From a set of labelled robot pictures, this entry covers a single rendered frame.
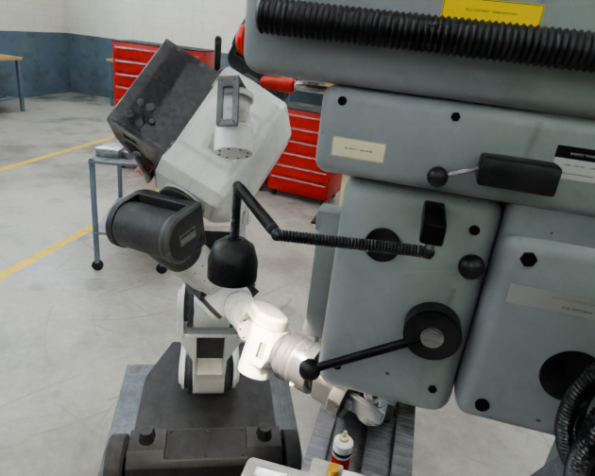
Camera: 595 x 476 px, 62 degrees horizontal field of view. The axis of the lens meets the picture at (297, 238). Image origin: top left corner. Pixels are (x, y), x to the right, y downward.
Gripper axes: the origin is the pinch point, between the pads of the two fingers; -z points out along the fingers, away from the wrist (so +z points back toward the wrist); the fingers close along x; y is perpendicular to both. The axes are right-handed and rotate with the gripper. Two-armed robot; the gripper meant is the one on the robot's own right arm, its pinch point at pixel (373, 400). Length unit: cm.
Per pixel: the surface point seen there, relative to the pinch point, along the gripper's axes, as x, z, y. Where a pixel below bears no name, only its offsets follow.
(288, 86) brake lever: 1, 24, -46
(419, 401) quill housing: -7.3, -8.8, -10.0
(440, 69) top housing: -12, -3, -53
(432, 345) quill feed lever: -10.7, -9.3, -21.4
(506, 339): -6.6, -16.5, -23.7
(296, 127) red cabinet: 378, 275, 46
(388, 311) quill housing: -9.6, -2.6, -22.7
